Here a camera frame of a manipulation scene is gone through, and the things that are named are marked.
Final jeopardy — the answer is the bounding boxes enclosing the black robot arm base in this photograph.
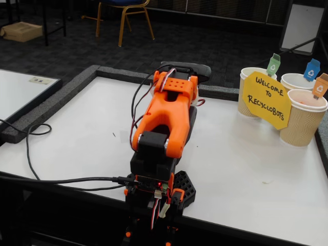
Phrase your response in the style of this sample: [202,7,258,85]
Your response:
[124,170,197,246]

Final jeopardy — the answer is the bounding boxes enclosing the orange framed controller board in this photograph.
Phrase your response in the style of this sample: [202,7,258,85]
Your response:
[135,173,175,198]

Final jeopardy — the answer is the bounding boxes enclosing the short dark grey foam strip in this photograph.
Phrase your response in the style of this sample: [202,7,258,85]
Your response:
[198,83,240,102]

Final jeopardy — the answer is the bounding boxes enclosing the ribbed brown paper cup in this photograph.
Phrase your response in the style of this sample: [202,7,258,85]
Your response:
[280,73,317,92]
[279,89,328,147]
[237,67,278,120]

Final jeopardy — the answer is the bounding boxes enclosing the yellow handwritten welcome sign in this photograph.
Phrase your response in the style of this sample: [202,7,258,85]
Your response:
[242,71,293,131]

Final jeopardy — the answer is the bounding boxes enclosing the green recycling bin sign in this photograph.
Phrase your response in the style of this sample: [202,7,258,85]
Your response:
[266,53,281,79]

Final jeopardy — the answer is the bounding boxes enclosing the gold framed blue chair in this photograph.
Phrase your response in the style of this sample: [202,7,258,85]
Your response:
[81,0,156,48]

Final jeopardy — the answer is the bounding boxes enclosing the small paper label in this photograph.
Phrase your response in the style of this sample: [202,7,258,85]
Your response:
[28,76,53,86]

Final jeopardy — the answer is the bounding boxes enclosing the black framed white table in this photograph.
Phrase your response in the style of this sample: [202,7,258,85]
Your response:
[0,68,63,133]
[280,3,326,56]

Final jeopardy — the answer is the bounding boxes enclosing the black metal table legs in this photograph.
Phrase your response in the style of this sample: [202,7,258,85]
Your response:
[40,0,68,47]

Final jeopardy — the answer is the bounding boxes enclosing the blue recycling bin sign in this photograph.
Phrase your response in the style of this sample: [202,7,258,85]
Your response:
[303,58,321,83]

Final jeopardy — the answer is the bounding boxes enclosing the black metal rod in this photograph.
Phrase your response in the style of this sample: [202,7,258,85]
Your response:
[280,37,318,54]

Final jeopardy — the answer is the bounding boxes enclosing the orange recycling bin sign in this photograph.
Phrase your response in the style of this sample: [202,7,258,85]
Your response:
[311,72,328,100]

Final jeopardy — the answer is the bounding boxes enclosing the cardboard box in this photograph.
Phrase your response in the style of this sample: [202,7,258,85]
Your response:
[0,22,44,43]

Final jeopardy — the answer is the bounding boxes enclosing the white red forearm servo wires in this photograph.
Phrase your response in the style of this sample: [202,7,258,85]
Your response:
[129,68,177,152]

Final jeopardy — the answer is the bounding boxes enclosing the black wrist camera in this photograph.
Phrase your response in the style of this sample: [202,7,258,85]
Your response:
[160,61,213,84]

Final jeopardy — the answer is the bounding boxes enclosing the servo wires with white connector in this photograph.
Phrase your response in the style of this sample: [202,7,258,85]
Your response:
[150,191,171,230]

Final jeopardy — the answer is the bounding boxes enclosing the thick black USB cable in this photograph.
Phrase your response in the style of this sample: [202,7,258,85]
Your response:
[0,171,139,186]

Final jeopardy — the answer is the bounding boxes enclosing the thin black camera cable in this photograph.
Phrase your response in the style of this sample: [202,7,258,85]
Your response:
[0,65,165,191]

